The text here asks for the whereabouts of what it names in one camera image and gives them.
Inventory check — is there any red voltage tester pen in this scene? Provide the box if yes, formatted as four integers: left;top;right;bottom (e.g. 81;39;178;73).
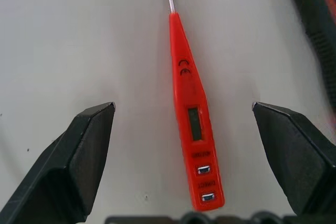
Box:
163;0;226;211

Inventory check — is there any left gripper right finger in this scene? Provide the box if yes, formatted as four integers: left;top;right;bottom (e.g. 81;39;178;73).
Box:
251;101;336;224

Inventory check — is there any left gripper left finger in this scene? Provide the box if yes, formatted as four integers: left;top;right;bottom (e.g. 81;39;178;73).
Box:
0;101;117;224

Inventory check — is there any black plastic tool case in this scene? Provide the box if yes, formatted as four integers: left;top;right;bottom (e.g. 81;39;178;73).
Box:
285;0;336;109

